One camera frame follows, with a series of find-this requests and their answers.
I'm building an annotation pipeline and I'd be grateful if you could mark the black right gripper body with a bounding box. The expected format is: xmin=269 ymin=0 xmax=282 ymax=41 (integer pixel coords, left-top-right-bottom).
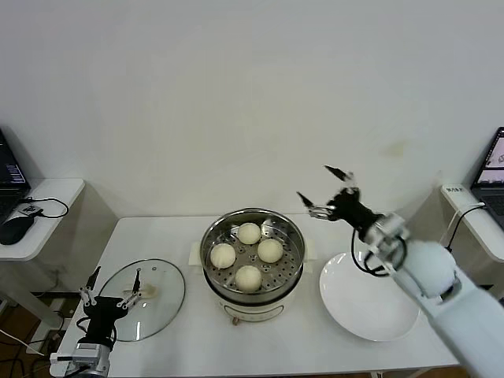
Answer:
xmin=325 ymin=187 xmax=381 ymax=230

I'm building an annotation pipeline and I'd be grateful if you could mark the black computer mouse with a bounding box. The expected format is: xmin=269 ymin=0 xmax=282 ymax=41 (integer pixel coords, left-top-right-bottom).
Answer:
xmin=0 ymin=215 xmax=35 ymax=246

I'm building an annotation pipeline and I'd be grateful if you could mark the perforated steel steamer basket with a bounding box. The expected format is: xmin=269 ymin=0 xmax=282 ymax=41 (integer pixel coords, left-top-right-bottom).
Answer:
xmin=187 ymin=207 xmax=318 ymax=295

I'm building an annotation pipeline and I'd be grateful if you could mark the thin black desk cable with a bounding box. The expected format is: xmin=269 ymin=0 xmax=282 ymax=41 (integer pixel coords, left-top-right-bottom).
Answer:
xmin=17 ymin=195 xmax=69 ymax=220

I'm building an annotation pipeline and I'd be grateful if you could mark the round white plate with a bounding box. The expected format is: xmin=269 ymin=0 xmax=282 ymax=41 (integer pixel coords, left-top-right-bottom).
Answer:
xmin=317 ymin=251 xmax=421 ymax=342

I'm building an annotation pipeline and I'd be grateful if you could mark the white side desk with mouse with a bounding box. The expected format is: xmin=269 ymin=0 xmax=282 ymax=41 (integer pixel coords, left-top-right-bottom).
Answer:
xmin=0 ymin=179 xmax=119 ymax=328

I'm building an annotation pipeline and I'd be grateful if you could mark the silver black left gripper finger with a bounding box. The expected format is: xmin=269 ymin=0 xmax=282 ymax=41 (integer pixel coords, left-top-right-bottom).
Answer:
xmin=117 ymin=268 xmax=143 ymax=311
xmin=78 ymin=266 xmax=102 ymax=308

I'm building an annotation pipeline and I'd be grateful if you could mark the small box with QR code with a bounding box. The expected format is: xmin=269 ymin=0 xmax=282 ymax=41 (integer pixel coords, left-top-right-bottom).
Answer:
xmin=15 ymin=204 xmax=43 ymax=218

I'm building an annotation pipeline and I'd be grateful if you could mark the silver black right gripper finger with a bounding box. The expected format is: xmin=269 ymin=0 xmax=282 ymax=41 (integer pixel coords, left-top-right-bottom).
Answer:
xmin=295 ymin=191 xmax=335 ymax=220
xmin=323 ymin=165 xmax=361 ymax=196

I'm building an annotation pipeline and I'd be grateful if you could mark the cream electric pot base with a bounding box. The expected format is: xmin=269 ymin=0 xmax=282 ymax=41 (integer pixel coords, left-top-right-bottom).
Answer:
xmin=202 ymin=263 xmax=304 ymax=328

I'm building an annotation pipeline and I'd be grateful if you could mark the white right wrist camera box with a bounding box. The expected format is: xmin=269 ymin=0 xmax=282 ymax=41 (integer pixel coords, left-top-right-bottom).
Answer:
xmin=364 ymin=212 xmax=410 ymax=261

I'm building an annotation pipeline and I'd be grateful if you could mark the grey laptop with bright screen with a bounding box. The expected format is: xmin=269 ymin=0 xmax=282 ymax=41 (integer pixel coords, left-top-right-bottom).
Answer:
xmin=470 ymin=125 xmax=504 ymax=218

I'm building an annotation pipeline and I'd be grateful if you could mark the white flat cable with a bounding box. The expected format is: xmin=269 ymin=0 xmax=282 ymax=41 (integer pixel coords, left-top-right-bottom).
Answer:
xmin=438 ymin=200 xmax=486 ymax=247

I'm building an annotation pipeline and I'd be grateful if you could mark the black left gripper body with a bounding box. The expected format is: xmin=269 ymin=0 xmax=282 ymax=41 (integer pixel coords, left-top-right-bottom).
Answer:
xmin=80 ymin=297 xmax=128 ymax=348

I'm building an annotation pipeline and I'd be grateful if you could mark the white floor cable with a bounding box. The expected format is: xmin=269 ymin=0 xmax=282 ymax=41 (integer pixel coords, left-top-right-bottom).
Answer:
xmin=0 ymin=329 xmax=53 ymax=361

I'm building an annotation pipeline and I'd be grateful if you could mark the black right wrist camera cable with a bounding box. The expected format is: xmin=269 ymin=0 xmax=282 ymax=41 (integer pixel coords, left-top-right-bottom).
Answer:
xmin=350 ymin=226 xmax=410 ymax=279

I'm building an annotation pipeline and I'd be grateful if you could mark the white steamed baozi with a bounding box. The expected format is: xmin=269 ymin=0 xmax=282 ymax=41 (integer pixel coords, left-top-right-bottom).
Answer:
xmin=236 ymin=222 xmax=261 ymax=245
xmin=209 ymin=243 xmax=237 ymax=270
xmin=256 ymin=239 xmax=284 ymax=264
xmin=234 ymin=265 xmax=263 ymax=292

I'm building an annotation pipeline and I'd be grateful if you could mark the round glass pot lid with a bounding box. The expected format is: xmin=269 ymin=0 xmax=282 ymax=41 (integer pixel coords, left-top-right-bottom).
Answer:
xmin=95 ymin=258 xmax=186 ymax=343

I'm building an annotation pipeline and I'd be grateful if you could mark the black laptop with dark screen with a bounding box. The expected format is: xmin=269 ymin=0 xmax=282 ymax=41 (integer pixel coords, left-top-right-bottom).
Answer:
xmin=0 ymin=129 xmax=32 ymax=224

